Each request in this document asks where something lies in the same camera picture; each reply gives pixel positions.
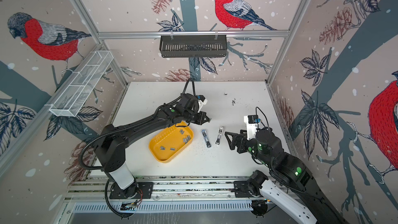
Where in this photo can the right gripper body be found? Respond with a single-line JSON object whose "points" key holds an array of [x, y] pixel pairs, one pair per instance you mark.
{"points": [[247, 146]]}

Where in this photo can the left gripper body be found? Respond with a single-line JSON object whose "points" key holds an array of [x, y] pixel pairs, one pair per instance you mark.
{"points": [[195, 117]]}

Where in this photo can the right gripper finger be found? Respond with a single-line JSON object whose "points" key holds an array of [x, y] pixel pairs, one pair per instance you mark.
{"points": [[234, 145], [232, 136]]}

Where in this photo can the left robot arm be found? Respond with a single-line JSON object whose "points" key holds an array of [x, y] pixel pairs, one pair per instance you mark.
{"points": [[107, 151]]}

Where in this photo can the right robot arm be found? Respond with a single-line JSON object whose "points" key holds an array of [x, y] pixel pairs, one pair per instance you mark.
{"points": [[291, 185]]}

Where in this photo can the yellow plastic tray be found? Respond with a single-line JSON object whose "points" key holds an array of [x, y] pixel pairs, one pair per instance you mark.
{"points": [[168, 138]]}

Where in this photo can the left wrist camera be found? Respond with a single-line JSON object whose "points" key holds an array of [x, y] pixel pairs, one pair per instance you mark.
{"points": [[201, 102]]}

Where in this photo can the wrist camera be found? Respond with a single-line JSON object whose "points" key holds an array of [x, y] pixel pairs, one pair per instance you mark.
{"points": [[252, 124], [201, 102]]}

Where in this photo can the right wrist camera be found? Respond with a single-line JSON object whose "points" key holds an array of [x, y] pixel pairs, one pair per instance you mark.
{"points": [[252, 124]]}

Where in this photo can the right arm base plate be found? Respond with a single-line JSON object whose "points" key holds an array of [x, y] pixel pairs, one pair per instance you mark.
{"points": [[245, 189]]}

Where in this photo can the black wall basket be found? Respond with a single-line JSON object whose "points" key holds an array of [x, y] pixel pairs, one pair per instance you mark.
{"points": [[193, 46]]}

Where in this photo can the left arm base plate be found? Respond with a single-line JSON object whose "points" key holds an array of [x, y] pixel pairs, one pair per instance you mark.
{"points": [[138, 190]]}

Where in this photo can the white wire mesh shelf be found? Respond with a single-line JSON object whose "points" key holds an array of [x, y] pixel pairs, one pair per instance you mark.
{"points": [[83, 82]]}

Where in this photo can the aluminium mounting rail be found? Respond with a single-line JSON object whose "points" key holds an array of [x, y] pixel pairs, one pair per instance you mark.
{"points": [[163, 188]]}

